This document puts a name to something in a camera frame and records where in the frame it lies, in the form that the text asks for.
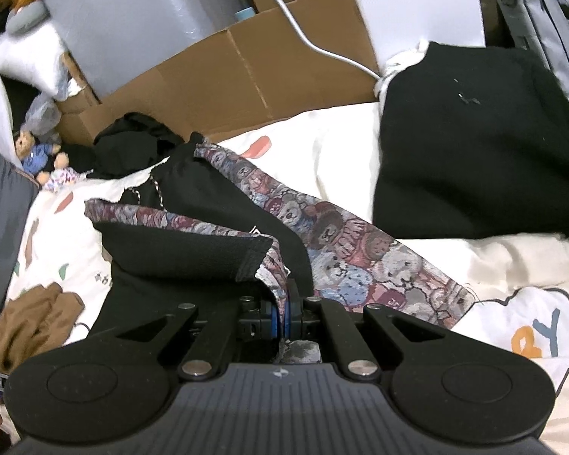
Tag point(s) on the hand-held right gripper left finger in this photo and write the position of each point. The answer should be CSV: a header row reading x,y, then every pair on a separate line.
x,y
274,322

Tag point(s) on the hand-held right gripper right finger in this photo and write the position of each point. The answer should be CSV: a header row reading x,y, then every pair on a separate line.
x,y
291,317

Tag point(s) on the black garment bear print lining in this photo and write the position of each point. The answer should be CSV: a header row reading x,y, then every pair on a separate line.
x,y
194,246

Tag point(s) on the brown cloth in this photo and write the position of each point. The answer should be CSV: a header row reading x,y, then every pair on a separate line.
x,y
33,317

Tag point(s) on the grey padded cloth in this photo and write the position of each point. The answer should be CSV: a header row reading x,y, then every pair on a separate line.
x,y
4,222

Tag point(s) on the white printed bed sheet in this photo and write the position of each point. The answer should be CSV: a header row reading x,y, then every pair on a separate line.
x,y
455,265

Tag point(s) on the teddy bear floral outfit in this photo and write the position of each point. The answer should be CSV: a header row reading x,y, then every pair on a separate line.
x,y
61,177

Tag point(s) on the crumpled black cloth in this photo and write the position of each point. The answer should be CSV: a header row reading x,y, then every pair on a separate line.
x,y
132,142

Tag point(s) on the teddy bear blue outfit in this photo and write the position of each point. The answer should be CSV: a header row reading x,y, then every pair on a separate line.
x,y
35,156

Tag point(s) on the flattened cardboard box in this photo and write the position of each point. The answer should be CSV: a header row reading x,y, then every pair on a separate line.
x,y
265,71

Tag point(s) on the folded black sweater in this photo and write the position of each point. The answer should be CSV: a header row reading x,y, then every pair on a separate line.
x,y
479,151

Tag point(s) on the grey plastic bag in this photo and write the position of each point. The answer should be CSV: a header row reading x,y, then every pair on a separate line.
x,y
42,113

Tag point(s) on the white cloth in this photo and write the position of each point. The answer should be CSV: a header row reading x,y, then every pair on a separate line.
x,y
398,64

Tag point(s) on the pastel blue container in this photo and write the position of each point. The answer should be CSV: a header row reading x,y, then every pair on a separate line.
x,y
245,14

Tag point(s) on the white pillow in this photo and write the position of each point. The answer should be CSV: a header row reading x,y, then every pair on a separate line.
x,y
33,57

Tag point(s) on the grey cushion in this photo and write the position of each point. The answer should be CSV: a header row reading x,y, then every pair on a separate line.
x,y
26,19

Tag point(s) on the grey backpack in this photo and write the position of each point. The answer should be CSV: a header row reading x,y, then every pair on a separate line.
x,y
540,9

